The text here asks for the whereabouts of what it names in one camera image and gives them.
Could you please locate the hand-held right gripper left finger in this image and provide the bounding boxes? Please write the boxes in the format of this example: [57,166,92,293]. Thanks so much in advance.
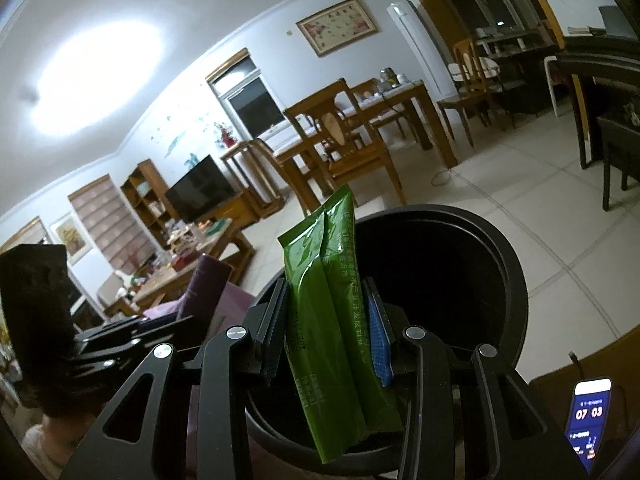
[59,277,293,480]

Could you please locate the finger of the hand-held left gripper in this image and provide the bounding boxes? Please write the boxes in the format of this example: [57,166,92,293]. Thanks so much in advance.
[75,337,156,376]
[80,314,178,345]

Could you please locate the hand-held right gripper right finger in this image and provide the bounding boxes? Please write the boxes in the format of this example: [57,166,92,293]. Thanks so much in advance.
[362,277,590,480]

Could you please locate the green foil packet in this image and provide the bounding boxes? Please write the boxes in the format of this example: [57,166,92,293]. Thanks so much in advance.
[277,185,406,465]

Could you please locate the black round trash bin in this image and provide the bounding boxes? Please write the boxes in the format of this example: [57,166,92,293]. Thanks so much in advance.
[245,202,529,480]

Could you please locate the person's left forearm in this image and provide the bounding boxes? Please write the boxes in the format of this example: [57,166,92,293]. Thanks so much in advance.
[22,400,101,480]

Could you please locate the beige sofa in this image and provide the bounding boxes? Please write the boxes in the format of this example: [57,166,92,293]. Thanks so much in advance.
[97,270,136,318]

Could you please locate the purple cloth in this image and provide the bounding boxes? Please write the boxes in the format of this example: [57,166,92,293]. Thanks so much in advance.
[142,254,261,480]

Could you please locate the cluttered wooden coffee table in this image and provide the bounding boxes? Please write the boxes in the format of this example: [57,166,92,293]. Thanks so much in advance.
[117,217,256,316]

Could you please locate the striped window blind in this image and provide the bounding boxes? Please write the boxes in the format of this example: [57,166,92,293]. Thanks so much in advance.
[68,174,158,271]

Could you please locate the wooden television cabinet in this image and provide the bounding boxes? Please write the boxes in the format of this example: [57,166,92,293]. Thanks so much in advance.
[200,190,261,233]

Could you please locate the wooden bookshelf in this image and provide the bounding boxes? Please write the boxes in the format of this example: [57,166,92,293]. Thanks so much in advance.
[121,159,176,233]

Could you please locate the black television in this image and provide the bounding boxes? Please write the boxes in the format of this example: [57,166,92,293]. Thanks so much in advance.
[165,155,238,223]

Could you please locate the wooden dining chair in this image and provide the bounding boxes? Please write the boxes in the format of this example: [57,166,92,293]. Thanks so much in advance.
[248,137,321,218]
[350,78,408,141]
[283,78,406,206]

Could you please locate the tall wooden side stand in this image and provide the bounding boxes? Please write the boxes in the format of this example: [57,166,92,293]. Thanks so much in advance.
[220,141,286,218]

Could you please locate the smartphone with lit screen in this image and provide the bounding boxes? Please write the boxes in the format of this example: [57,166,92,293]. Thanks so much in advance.
[565,377,613,476]

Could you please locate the wooden framed interior window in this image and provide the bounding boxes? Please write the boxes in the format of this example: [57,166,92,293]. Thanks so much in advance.
[205,48,287,141]

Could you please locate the round ceiling light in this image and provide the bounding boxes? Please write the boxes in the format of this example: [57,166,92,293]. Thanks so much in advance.
[27,22,166,138]

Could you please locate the wooden dining table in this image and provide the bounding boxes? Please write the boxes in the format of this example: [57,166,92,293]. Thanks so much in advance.
[272,81,458,196]

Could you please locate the wooden chair with cushion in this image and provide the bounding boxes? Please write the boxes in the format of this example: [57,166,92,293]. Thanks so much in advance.
[437,38,501,143]

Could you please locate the white standing air conditioner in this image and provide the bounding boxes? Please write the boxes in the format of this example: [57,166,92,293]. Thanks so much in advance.
[386,1,456,106]

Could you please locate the dark low cabinet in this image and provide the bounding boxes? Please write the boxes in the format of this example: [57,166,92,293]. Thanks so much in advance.
[475,35,558,116]

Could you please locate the dark wooden stool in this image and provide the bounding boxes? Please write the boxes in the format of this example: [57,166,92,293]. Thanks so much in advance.
[597,116,640,211]

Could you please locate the balcony window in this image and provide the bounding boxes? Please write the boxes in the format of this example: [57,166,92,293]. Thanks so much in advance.
[430,0,541,36]

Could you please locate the grey laptop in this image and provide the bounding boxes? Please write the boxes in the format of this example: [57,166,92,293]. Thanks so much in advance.
[598,5,640,41]

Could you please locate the small framed wall painting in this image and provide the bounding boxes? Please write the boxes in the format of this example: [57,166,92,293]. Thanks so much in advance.
[50,212,91,265]

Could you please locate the black charging cable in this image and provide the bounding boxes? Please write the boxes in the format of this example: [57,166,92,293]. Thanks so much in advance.
[569,351,591,381]

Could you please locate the wooden framed wall picture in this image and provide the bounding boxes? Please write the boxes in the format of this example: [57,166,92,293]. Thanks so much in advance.
[296,0,377,57]

